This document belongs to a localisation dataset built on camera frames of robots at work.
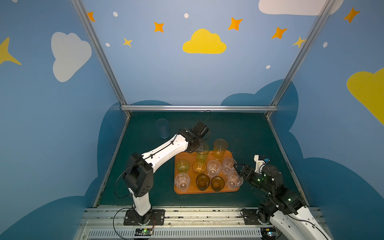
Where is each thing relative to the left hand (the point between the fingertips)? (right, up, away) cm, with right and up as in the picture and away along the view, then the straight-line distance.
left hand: (200, 147), depth 85 cm
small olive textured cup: (+10, -21, -1) cm, 23 cm away
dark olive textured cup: (+1, -20, -1) cm, 20 cm away
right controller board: (+32, -40, -14) cm, 54 cm away
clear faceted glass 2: (+20, -20, +1) cm, 28 cm away
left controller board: (-28, -39, -15) cm, 50 cm away
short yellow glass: (0, -13, +5) cm, 14 cm away
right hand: (+19, -8, -10) cm, 23 cm away
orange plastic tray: (-5, -24, -2) cm, 24 cm away
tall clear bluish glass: (-26, +13, +17) cm, 33 cm away
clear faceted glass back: (-11, -20, +1) cm, 23 cm away
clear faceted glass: (+8, -13, +5) cm, 17 cm away
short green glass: (-11, -12, +5) cm, 17 cm away
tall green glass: (+1, 0, -10) cm, 10 cm away
